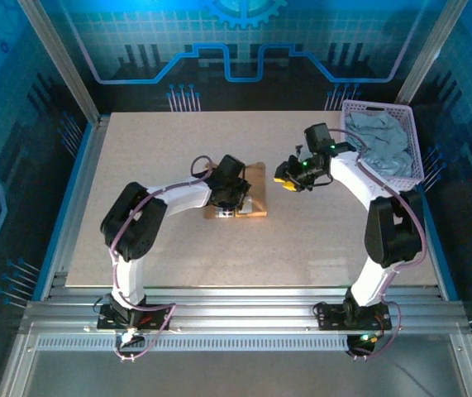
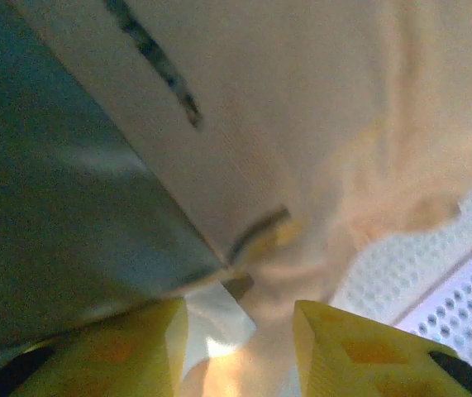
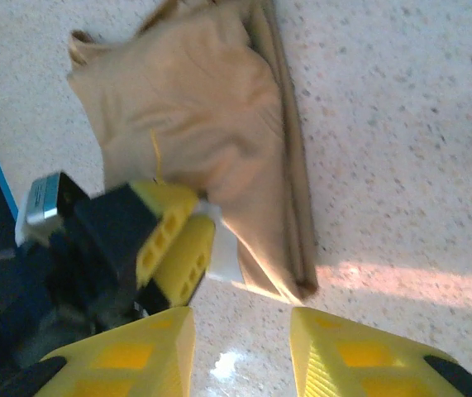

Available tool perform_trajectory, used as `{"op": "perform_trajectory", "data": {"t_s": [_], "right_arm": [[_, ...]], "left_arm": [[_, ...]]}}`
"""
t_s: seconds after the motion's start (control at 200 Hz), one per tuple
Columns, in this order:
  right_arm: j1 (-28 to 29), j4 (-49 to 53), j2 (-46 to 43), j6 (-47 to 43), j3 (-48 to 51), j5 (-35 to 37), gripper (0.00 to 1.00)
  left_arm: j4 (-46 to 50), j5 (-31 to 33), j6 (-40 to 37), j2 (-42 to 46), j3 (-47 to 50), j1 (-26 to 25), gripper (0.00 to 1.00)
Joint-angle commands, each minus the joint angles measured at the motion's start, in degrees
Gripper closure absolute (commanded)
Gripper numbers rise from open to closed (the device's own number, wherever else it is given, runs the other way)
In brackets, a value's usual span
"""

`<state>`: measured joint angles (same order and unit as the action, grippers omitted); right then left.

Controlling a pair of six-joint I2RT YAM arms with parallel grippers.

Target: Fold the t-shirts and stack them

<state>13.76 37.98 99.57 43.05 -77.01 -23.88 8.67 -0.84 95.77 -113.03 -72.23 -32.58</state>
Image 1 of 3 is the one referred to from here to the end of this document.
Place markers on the tan t-shirt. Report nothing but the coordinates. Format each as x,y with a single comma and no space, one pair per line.
258,186

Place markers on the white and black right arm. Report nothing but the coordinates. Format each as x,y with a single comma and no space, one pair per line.
351,178

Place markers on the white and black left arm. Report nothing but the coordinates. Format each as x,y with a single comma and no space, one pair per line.
182,196

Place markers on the grey t-shirt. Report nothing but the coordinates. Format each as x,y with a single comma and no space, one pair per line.
384,140

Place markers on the white perforated plastic basket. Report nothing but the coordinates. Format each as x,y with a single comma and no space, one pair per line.
416,149

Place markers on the aluminium frame rail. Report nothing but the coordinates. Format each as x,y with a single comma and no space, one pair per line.
239,310

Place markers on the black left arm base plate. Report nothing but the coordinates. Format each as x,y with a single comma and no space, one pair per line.
153,318

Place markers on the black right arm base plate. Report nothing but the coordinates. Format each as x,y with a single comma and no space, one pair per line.
330,320

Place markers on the aluminium frame post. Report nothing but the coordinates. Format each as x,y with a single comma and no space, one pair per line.
430,54
60,62

